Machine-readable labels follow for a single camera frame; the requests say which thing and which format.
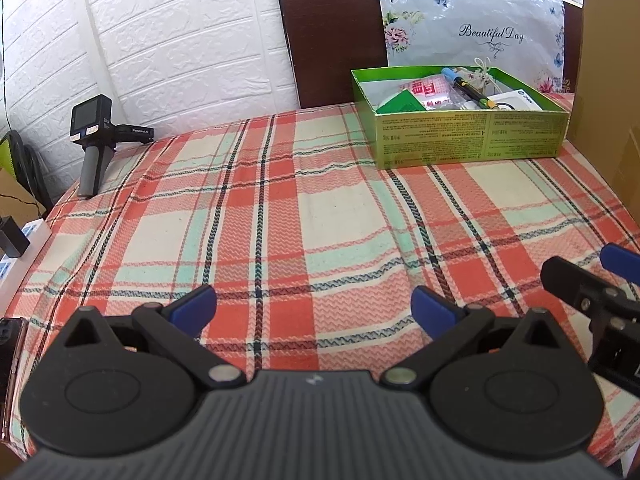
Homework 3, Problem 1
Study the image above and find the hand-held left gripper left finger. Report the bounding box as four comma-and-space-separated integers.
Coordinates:
60, 284, 246, 393

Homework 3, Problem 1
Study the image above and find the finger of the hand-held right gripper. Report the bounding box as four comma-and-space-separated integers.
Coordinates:
599, 243, 640, 287
540, 255, 640, 332

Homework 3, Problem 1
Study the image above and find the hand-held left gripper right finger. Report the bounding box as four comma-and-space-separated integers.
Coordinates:
384, 285, 564, 392

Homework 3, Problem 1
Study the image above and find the green cardboard box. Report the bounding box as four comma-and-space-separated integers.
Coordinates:
350, 65, 571, 171

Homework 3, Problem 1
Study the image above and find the small green box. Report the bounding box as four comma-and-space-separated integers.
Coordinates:
376, 91, 426, 114

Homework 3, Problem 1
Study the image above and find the pink and white packet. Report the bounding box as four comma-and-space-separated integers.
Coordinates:
407, 76, 459, 111

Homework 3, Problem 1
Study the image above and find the black marker pen green label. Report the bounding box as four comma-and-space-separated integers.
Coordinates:
441, 69, 497, 110

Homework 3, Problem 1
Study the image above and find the plaid blanket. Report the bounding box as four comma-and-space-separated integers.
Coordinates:
0, 91, 640, 471

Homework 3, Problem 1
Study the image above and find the large brown cardboard box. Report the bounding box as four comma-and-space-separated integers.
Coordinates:
570, 0, 640, 206

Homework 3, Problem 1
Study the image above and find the black power adapter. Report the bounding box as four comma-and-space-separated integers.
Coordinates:
0, 215, 32, 260

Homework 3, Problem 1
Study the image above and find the dark curved object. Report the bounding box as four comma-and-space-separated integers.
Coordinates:
4, 130, 54, 211

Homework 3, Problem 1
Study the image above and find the flat cardboard piece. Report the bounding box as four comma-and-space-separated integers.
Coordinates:
0, 167, 47, 222

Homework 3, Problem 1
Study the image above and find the floral pillow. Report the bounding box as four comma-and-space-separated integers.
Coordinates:
372, 0, 569, 95

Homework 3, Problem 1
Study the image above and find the thin black cable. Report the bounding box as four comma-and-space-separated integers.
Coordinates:
0, 191, 46, 222

